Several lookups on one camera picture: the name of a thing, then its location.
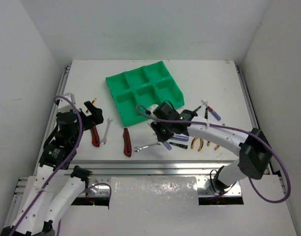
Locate red utility knife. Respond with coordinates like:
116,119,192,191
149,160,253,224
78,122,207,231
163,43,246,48
123,128,132,157
90,126,100,147

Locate blue screwdriver red collar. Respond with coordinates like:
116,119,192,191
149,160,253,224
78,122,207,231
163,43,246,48
201,100,221,121

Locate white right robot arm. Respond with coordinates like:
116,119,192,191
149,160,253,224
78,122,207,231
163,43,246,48
146,102,272,194

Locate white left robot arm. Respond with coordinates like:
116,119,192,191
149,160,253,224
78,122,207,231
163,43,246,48
1,93,104,236

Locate green-black screwdriver lower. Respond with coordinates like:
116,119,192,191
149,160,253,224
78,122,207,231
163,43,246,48
169,142,188,149

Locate silver wrench left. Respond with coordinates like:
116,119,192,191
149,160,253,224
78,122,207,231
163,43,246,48
100,118,113,145

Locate silver wrench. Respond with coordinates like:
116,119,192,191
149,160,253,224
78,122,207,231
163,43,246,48
134,142,162,152
100,118,113,145

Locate silver wrench centre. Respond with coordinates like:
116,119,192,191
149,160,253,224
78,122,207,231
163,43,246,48
134,142,162,152

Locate yellow pliers left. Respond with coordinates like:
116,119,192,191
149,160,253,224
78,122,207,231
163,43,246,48
191,137,205,152

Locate yellow pliers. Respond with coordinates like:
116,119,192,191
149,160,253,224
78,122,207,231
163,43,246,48
191,137,205,152
206,141,221,151

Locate green-black screwdriver upper right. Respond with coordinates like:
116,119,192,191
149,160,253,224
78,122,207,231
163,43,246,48
204,101,209,119

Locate yellow pliers right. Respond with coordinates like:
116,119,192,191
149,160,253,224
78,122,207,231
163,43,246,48
206,141,221,151

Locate green six-compartment tray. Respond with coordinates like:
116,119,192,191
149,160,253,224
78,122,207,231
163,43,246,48
106,61,185,126

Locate white foreground cover panel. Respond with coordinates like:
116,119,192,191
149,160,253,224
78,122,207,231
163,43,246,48
60,177,296,236

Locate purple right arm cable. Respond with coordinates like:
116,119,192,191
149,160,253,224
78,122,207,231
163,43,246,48
136,104,291,204

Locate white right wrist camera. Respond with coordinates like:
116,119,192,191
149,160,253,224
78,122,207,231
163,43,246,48
146,104,158,115

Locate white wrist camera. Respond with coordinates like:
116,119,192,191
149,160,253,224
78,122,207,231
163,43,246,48
146,104,158,115
57,92,76,113

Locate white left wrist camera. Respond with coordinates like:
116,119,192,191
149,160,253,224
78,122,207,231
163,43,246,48
57,92,76,113

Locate aluminium front rail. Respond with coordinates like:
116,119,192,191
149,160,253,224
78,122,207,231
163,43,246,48
66,160,231,176

